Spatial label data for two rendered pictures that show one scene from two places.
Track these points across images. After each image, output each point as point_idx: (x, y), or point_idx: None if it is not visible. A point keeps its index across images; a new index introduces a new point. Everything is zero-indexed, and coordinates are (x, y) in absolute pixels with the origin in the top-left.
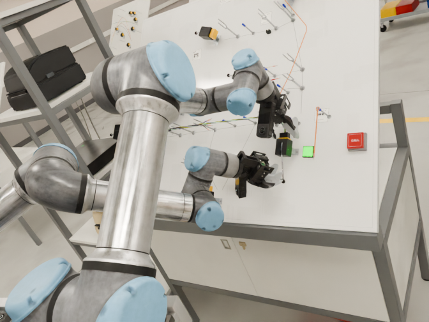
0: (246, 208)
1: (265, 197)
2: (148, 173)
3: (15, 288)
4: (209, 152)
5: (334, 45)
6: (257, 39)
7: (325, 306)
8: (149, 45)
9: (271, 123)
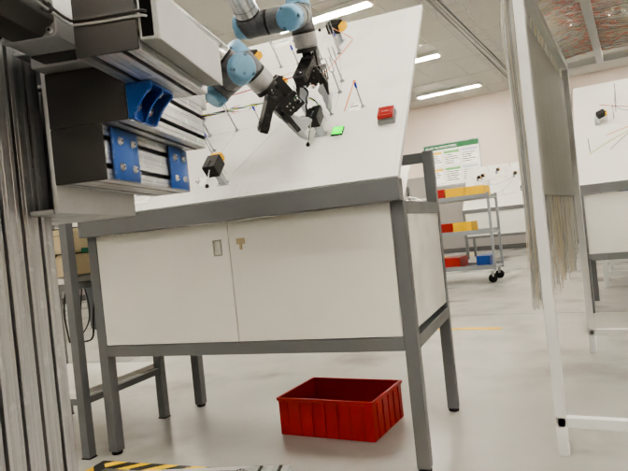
0: (259, 182)
1: (283, 171)
2: None
3: None
4: (249, 48)
5: (375, 64)
6: None
7: (327, 332)
8: None
9: (309, 70)
